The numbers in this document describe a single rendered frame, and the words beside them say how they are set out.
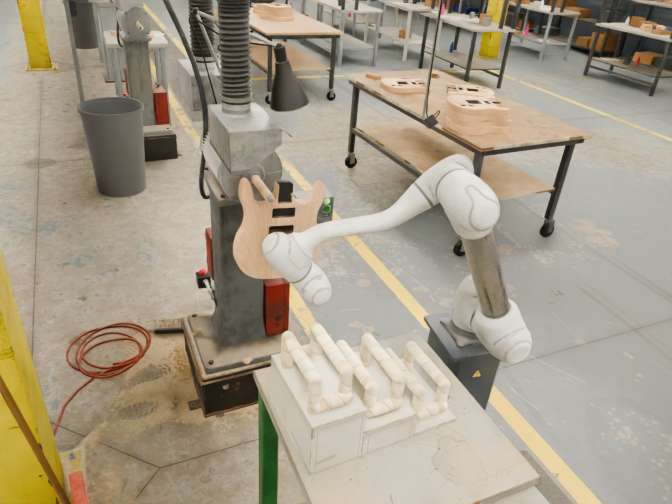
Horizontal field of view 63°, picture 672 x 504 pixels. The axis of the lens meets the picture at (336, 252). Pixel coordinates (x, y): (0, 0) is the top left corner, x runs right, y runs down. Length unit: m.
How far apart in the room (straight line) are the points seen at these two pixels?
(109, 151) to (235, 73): 3.02
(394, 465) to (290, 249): 0.69
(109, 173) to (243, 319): 2.51
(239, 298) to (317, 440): 1.37
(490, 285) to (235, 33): 1.15
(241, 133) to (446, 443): 1.09
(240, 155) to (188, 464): 1.47
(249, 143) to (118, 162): 3.12
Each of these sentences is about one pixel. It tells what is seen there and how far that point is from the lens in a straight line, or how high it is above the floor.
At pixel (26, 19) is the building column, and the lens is 9.20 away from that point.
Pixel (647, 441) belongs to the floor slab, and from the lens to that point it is 3.30.
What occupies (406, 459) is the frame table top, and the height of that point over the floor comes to 0.93.
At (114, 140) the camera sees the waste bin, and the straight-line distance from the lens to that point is 4.78.
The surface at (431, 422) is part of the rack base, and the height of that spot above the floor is 0.94.
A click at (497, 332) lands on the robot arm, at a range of 2.02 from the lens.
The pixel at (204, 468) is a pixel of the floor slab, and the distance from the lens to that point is 2.68.
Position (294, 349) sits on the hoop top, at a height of 1.21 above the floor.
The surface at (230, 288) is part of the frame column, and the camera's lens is 2.59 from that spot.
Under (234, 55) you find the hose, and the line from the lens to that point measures 1.88.
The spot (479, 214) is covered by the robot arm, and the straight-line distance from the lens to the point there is 1.64.
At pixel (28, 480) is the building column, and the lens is 2.42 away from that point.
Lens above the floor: 2.11
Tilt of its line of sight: 31 degrees down
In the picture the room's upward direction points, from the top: 5 degrees clockwise
